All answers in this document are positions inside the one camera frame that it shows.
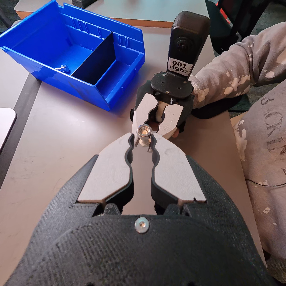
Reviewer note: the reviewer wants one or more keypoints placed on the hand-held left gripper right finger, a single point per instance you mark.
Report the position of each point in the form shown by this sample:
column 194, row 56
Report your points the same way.
column 176, row 174

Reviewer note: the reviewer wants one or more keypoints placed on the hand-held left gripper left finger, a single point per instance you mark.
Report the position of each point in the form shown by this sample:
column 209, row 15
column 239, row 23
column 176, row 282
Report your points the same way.
column 107, row 172

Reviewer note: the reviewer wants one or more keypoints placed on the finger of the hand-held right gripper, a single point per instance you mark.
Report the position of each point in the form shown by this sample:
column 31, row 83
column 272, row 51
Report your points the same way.
column 172, row 118
column 143, row 109

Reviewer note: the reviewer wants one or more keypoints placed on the silver hex nut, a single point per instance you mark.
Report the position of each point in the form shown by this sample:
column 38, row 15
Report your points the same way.
column 140, row 133

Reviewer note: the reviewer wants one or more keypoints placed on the blue plastic bin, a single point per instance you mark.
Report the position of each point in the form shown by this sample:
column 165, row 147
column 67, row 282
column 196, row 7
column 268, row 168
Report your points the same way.
column 55, row 40

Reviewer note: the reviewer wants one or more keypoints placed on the person's right hand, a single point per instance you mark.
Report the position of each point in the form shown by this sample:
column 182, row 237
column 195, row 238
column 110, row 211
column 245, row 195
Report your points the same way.
column 176, row 133

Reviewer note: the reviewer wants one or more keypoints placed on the grey table with wooden edge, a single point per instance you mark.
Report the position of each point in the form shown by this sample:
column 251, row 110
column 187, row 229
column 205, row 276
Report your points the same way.
column 145, row 11

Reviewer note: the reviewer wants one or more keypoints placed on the black mesh office chair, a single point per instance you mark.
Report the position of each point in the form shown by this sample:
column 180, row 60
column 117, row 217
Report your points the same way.
column 232, row 20

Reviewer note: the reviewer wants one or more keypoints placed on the black bin divider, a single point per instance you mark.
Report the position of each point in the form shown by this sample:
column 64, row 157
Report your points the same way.
column 96, row 60

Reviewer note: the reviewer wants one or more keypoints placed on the black flat case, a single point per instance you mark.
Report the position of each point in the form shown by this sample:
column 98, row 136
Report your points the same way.
column 86, row 3

